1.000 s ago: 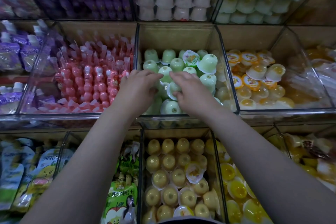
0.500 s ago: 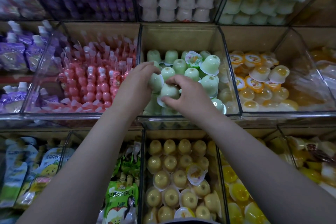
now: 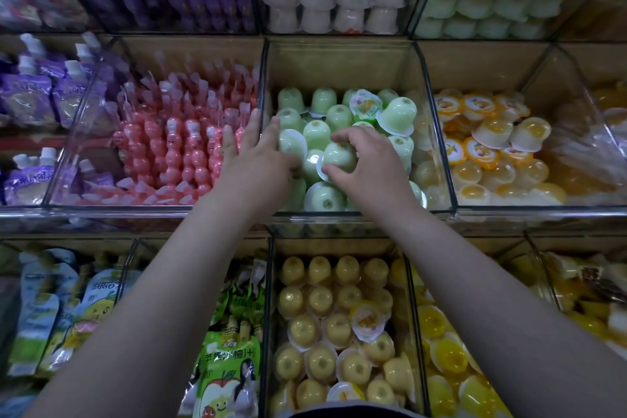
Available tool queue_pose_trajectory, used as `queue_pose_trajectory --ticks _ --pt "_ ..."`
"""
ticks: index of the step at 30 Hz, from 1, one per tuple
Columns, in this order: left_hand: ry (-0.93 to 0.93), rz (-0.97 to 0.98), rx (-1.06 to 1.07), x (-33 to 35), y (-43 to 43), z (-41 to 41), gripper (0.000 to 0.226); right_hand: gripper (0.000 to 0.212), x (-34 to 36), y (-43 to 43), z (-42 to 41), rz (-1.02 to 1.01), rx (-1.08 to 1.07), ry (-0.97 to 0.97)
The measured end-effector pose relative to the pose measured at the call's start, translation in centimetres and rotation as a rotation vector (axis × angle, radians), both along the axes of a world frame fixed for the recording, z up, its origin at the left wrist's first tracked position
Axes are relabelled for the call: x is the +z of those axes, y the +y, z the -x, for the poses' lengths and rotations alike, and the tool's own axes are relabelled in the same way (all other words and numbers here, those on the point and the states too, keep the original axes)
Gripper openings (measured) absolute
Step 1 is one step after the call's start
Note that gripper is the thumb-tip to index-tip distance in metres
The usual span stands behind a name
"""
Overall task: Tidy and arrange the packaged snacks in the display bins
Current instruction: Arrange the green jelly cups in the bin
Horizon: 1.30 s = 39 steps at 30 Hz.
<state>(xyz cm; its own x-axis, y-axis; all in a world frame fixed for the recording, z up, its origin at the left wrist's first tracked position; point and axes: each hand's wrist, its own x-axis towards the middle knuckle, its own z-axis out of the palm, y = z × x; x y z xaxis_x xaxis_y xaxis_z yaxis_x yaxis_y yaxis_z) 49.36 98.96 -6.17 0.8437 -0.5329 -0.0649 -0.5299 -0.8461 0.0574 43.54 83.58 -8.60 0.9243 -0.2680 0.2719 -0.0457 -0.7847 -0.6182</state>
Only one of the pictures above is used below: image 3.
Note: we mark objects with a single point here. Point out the person's left hand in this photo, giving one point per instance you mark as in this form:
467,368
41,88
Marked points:
253,178

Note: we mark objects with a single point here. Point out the person's right hand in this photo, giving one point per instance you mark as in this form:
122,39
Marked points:
377,178

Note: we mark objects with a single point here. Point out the single green jelly cup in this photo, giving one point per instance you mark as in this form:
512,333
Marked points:
292,145
340,153

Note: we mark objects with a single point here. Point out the pile of green jelly cups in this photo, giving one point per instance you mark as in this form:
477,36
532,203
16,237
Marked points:
397,114

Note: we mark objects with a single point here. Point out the pile of pink jelly sticks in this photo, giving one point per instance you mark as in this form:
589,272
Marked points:
167,158

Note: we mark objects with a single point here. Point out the pile of orange-lid jelly cups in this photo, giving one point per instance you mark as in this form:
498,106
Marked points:
490,148

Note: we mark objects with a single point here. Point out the pile of pale yellow jelly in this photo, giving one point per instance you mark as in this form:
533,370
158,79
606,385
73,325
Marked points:
323,334

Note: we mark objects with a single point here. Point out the pile of yellow jelly cups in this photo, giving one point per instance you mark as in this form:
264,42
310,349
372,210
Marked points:
451,354

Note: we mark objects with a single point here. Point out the pile of pastel jelly cups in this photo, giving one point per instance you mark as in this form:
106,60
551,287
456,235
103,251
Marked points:
588,295

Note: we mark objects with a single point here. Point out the person's right forearm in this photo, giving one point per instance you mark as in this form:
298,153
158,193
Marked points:
529,315

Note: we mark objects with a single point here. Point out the person's left forearm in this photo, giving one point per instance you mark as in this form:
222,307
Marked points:
147,325

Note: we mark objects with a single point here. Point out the black shirt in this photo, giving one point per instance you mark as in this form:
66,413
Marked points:
358,410

